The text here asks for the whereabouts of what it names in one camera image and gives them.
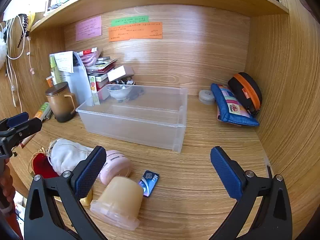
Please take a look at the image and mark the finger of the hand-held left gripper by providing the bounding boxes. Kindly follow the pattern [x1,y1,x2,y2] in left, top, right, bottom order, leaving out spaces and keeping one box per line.
[0,112,29,130]
[11,117,42,146]

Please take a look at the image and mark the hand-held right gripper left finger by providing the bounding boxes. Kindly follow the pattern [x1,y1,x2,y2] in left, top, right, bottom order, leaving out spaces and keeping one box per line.
[24,145,108,240]

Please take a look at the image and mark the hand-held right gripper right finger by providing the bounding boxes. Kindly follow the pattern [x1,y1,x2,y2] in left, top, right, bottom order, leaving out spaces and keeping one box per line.
[210,145,293,240]

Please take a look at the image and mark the pink round jar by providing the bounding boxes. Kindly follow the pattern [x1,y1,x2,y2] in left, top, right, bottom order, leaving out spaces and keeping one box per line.
[99,150,133,185]

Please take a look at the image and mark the white drawstring cloth pouch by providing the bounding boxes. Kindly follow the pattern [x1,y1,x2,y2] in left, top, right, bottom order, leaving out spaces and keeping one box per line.
[49,138,94,176]

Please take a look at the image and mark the beige jelly cup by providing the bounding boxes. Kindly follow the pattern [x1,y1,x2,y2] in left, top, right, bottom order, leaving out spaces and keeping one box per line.
[90,176,144,230]

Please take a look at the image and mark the small dark blue packet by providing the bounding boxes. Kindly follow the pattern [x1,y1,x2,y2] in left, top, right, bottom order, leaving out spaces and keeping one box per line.
[139,170,160,197]

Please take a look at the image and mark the clear plastic storage bin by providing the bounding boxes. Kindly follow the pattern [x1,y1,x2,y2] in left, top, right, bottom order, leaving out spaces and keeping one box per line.
[75,84,188,153]

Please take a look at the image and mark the green orange tube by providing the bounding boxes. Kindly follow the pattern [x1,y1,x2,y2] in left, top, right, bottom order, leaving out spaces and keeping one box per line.
[34,102,52,121]

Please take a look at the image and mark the wooden desk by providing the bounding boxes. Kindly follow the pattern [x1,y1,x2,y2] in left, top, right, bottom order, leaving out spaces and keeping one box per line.
[10,90,275,240]

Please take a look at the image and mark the brown mug with lid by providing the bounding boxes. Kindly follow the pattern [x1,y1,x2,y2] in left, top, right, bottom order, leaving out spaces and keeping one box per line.
[45,82,77,123]

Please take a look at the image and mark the red velvet pouch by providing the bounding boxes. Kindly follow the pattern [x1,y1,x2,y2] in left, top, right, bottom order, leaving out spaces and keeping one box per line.
[33,154,59,179]

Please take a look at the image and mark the green spray bottle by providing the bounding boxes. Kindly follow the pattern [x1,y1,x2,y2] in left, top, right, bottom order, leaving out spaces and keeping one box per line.
[50,56,62,85]

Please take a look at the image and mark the blue patchwork pouch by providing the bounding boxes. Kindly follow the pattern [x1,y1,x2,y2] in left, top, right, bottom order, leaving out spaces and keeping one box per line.
[211,83,260,127]

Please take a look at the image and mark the translucent white file holder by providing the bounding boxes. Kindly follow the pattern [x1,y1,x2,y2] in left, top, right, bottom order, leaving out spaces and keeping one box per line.
[67,51,94,105]

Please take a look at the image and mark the white fluffy item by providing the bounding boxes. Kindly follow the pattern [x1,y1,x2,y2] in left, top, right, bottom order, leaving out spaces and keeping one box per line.
[0,22,8,68]

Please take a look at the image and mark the white paper notes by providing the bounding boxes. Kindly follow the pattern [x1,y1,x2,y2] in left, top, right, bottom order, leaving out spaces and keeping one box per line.
[49,51,75,73]

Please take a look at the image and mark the fruit print box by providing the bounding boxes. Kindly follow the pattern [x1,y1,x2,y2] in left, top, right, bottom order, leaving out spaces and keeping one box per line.
[88,75,100,105]

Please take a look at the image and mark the round translucent container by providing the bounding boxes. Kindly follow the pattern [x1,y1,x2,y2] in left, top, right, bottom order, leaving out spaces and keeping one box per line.
[199,89,216,105]

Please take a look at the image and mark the black orange zip case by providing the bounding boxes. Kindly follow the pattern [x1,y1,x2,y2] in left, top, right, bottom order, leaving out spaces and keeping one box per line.
[227,72,263,117]

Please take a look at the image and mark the glass bowl with trinkets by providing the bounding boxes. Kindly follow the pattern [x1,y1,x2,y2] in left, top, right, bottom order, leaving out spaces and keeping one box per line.
[106,79,137,101]

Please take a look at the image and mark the small dark object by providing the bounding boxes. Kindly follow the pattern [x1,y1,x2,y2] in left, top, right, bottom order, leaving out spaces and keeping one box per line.
[126,91,145,102]

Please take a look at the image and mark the stack of books and packets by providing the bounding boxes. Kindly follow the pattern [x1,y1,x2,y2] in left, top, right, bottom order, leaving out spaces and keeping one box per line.
[86,57,117,89]

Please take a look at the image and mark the small white box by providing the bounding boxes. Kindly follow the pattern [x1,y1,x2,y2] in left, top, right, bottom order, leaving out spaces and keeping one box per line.
[107,65,134,82]

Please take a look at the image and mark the pink paper note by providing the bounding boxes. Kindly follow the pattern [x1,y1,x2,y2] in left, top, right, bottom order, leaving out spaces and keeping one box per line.
[76,16,102,42]

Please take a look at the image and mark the orange paper note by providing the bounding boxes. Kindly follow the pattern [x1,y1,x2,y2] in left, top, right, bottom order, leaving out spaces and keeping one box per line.
[108,22,163,42]

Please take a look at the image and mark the green paper note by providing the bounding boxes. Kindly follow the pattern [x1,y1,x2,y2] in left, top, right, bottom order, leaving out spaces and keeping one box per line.
[111,16,149,27]

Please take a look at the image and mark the pink hanging cable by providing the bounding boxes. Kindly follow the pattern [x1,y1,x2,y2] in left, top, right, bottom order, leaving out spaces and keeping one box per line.
[26,37,35,75]

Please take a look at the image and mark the black beaded string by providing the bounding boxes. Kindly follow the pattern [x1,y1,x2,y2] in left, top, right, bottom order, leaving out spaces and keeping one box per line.
[17,14,29,49]

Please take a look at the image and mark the pink cable package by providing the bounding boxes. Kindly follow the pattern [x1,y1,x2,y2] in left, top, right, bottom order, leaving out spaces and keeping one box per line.
[79,47,102,67]

